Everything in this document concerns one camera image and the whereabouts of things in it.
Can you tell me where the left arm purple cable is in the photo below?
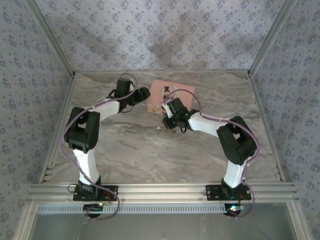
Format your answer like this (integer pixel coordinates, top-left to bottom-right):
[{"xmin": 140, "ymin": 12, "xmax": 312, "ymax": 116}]
[{"xmin": 58, "ymin": 72, "xmax": 140, "ymax": 221}]

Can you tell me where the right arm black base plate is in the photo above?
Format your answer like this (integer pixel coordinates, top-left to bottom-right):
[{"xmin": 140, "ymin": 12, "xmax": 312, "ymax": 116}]
[{"xmin": 205, "ymin": 184, "xmax": 252, "ymax": 201}]

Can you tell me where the pink wedding cartoon tin box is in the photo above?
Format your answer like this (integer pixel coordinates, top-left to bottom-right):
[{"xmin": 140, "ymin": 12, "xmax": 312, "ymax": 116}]
[{"xmin": 145, "ymin": 79, "xmax": 196, "ymax": 116}]

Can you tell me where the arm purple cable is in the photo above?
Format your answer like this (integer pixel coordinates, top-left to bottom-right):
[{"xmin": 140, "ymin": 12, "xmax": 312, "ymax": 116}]
[
  {"xmin": 58, "ymin": 72, "xmax": 140, "ymax": 221},
  {"xmin": 164, "ymin": 89, "xmax": 262, "ymax": 221}
]

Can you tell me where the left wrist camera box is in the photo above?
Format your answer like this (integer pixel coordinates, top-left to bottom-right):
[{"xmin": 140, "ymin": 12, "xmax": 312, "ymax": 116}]
[{"xmin": 116, "ymin": 78, "xmax": 134, "ymax": 98}]

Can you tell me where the wide aluminium mounting rail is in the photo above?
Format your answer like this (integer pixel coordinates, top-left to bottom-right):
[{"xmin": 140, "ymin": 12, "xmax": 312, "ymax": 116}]
[{"xmin": 27, "ymin": 182, "xmax": 300, "ymax": 205}]

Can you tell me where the aluminium side rail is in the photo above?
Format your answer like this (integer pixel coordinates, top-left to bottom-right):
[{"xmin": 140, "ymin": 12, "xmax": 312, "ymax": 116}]
[
  {"xmin": 248, "ymin": 72, "xmax": 287, "ymax": 182},
  {"xmin": 38, "ymin": 72, "xmax": 77, "ymax": 185}
]

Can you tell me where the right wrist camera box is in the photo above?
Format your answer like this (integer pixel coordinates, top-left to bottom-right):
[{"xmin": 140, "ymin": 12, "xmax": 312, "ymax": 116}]
[{"xmin": 161, "ymin": 102, "xmax": 174, "ymax": 119}]

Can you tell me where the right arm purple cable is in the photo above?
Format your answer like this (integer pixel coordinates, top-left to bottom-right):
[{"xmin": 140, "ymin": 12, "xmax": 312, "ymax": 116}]
[{"xmin": 164, "ymin": 89, "xmax": 262, "ymax": 221}]

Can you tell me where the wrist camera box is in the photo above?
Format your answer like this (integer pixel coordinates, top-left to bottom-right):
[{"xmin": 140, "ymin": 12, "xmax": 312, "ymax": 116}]
[
  {"xmin": 116, "ymin": 78, "xmax": 134, "ymax": 98},
  {"xmin": 161, "ymin": 102, "xmax": 174, "ymax": 119}
]

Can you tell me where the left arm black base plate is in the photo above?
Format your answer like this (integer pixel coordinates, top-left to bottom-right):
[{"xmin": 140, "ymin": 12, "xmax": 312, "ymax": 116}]
[{"xmin": 72, "ymin": 183, "xmax": 119, "ymax": 202}]

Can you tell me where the aluminium frame post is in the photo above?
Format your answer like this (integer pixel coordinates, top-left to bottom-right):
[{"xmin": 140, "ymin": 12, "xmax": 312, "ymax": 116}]
[
  {"xmin": 248, "ymin": 0, "xmax": 300, "ymax": 76},
  {"xmin": 24, "ymin": 0, "xmax": 76, "ymax": 76}
]

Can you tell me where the grey slotted cable duct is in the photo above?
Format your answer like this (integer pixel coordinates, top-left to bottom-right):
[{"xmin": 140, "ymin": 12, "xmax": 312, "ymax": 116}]
[{"xmin": 37, "ymin": 203, "xmax": 251, "ymax": 215}]

